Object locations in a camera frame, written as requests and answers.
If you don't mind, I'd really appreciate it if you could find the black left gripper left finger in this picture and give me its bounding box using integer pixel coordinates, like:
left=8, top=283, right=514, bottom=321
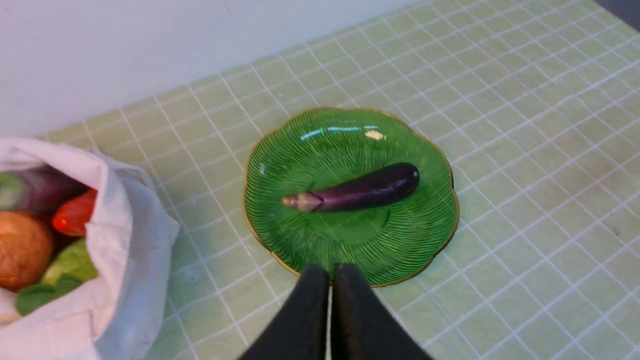
left=239, top=264, right=330, bottom=360

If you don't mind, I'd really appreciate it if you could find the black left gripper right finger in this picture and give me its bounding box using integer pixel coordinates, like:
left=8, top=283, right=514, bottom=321
left=330, top=263, right=432, bottom=360

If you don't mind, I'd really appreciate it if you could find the long purple eggplant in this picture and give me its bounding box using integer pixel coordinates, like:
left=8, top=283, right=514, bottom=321
left=280, top=162, right=421, bottom=213

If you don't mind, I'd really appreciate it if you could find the white cloth bag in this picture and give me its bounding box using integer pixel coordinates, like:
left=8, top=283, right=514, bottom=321
left=1, top=137, right=181, bottom=360

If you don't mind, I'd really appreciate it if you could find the green glass plate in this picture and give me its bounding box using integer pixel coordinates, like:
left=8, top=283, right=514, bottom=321
left=242, top=107, right=460, bottom=288

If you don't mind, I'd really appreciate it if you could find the green leafy vegetable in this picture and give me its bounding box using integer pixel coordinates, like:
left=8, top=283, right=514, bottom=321
left=14, top=237, right=99, bottom=316

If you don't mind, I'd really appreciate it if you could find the red pepper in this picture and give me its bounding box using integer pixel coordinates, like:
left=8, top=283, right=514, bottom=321
left=51, top=188, right=98, bottom=237

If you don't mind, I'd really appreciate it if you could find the brown potato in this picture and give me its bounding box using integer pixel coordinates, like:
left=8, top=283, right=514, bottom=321
left=0, top=210, right=55, bottom=292

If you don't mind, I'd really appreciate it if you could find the green checkered tablecloth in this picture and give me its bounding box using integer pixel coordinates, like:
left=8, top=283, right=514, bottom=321
left=46, top=0, right=640, bottom=360

